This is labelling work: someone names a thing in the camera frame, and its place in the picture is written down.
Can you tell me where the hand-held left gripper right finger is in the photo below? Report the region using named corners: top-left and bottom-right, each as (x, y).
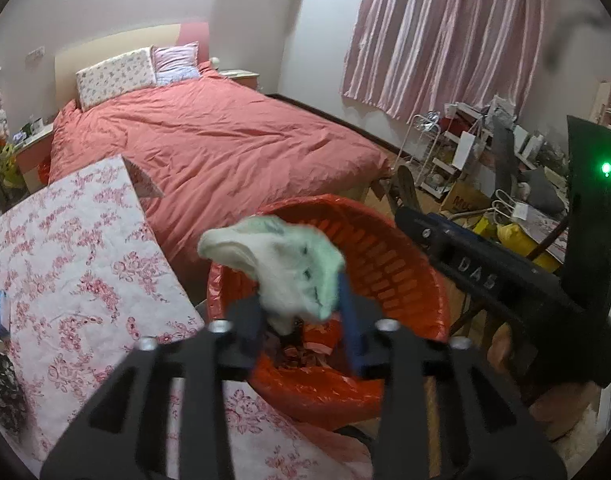
top-left (337, 271), bottom-right (569, 480)

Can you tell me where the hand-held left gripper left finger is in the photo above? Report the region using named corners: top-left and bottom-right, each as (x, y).
top-left (40, 299), bottom-right (267, 480)

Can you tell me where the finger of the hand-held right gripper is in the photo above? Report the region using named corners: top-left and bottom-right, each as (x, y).
top-left (394, 206), bottom-right (467, 262)
top-left (395, 165), bottom-right (421, 211)

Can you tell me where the orange plastic basket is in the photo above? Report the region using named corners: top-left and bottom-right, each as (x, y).
top-left (206, 194), bottom-right (452, 431)

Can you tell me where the white green cloth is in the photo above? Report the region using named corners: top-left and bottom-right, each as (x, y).
top-left (198, 214), bottom-right (347, 336)

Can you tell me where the person's right hand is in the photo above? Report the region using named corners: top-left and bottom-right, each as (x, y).
top-left (485, 324), bottom-right (611, 442)

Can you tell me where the cardboard box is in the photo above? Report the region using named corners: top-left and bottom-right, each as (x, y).
top-left (440, 180), bottom-right (493, 216)

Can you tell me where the grey hanging cloth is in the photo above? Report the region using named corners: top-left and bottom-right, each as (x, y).
top-left (493, 120), bottom-right (519, 196)

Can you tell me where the pink curtain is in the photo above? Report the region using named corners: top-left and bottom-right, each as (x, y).
top-left (341, 0), bottom-right (551, 122)

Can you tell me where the floral tablecloth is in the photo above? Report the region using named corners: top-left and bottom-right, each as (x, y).
top-left (0, 155), bottom-right (373, 480)

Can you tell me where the bed with salmon duvet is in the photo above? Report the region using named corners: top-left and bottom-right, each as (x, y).
top-left (48, 62), bottom-right (391, 281)

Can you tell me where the pink bookshelf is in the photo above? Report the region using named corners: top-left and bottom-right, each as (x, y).
top-left (593, 80), bottom-right (611, 137)

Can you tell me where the black floral wrapper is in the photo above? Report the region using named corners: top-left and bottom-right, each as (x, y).
top-left (0, 352), bottom-right (29, 433)

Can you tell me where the pink striped pillow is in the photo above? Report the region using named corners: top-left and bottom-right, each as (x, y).
top-left (150, 41), bottom-right (202, 86)

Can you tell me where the pink nightstand with mugs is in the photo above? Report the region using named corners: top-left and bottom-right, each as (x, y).
top-left (13, 122), bottom-right (56, 193)

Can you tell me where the floral pillow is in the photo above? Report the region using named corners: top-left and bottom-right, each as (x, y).
top-left (76, 46), bottom-right (158, 112)

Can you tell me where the yellow green plush toy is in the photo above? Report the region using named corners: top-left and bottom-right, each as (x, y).
top-left (0, 142), bottom-right (20, 187)

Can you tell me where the cream pink headboard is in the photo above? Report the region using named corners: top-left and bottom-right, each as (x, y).
top-left (53, 21), bottom-right (211, 111)

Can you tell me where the white wire trolley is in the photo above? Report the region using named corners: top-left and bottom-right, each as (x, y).
top-left (398, 110), bottom-right (443, 196)

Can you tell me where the white bag with handles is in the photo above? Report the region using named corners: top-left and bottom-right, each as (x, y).
top-left (493, 190), bottom-right (531, 222)

